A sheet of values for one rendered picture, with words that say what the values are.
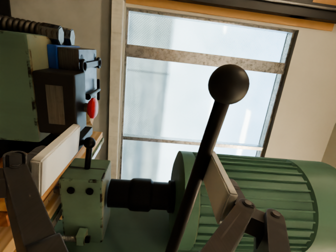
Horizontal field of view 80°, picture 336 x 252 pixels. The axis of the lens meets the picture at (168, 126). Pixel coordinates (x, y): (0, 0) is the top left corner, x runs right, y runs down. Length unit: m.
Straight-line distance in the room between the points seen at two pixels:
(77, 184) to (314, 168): 0.42
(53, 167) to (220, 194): 0.13
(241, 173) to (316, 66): 1.74
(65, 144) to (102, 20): 1.52
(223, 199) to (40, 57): 0.27
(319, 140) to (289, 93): 0.55
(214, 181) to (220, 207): 0.03
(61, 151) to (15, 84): 0.14
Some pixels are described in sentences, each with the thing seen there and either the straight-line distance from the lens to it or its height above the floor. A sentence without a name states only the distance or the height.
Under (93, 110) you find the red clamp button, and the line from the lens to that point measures 0.30.
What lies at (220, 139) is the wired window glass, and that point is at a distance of 1.89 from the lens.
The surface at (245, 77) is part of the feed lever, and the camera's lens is 0.18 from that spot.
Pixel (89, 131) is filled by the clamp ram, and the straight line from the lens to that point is 0.39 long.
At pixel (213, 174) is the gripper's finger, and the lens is 0.19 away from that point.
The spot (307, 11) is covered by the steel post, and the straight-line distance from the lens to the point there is 1.89.
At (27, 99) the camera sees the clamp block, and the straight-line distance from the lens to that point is 0.30.
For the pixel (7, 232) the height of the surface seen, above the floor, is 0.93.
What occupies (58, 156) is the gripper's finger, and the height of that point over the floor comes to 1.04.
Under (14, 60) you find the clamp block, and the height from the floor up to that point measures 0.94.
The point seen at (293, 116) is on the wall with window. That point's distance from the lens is 2.03.
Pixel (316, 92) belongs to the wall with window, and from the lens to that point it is 2.09.
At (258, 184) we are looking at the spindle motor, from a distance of 0.38.
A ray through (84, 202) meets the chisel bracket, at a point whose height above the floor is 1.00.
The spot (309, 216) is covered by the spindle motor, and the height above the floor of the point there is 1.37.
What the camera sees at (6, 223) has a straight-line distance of 0.32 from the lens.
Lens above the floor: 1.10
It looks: 5 degrees up
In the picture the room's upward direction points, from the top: 95 degrees clockwise
